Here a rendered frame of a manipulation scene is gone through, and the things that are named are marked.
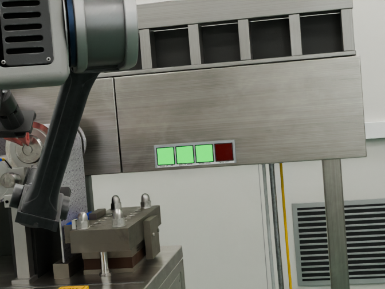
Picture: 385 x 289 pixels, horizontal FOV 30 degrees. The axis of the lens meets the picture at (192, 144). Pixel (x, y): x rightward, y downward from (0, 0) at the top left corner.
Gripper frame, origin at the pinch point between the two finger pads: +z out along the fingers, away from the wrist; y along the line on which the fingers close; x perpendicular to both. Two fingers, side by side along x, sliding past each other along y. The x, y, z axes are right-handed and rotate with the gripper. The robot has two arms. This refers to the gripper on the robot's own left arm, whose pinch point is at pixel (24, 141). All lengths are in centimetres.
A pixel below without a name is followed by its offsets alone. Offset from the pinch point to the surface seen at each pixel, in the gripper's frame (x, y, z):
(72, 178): 1.8, 7.2, 20.2
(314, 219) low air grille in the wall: 120, 79, 248
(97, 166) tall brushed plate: 15.7, 8.8, 34.4
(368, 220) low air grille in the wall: 120, 112, 248
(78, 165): 8.1, 7.1, 22.8
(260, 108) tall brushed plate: 28, 60, 23
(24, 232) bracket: -18.8, -0.7, 14.7
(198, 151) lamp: 19, 41, 31
